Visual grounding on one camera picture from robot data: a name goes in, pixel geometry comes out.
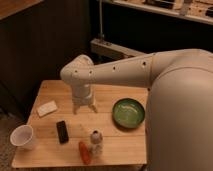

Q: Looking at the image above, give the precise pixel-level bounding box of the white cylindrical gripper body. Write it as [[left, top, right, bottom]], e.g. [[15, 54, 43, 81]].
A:
[[72, 84, 94, 106]]

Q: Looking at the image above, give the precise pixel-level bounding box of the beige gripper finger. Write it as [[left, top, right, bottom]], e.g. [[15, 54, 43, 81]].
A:
[[73, 105, 80, 115], [89, 104, 98, 113]]

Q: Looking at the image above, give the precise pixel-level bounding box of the clear bottle with white cap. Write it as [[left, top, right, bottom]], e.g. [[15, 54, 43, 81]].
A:
[[90, 130, 103, 156]]

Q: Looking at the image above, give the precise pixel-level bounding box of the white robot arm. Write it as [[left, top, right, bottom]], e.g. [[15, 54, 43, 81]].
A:
[[60, 49, 213, 171]]

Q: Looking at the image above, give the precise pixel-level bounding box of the white sponge block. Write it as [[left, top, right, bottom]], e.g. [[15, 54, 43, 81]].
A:
[[37, 101, 57, 117]]

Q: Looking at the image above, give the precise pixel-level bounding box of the black rectangular phone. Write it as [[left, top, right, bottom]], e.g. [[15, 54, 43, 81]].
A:
[[56, 121, 69, 144]]

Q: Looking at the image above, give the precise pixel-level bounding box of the green bowl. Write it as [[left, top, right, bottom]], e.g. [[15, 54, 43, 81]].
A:
[[112, 98, 145, 129]]

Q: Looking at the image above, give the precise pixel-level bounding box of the wooden table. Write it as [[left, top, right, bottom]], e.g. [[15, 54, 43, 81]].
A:
[[12, 80, 147, 168]]

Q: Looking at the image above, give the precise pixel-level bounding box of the orange carrot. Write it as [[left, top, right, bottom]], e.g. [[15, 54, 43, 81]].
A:
[[79, 141, 91, 165]]

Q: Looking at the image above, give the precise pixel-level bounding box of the white paper cup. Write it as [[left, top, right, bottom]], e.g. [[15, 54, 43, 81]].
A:
[[10, 125, 36, 150]]

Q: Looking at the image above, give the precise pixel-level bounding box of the metal shelf frame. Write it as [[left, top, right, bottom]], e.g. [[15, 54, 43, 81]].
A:
[[90, 0, 213, 60]]

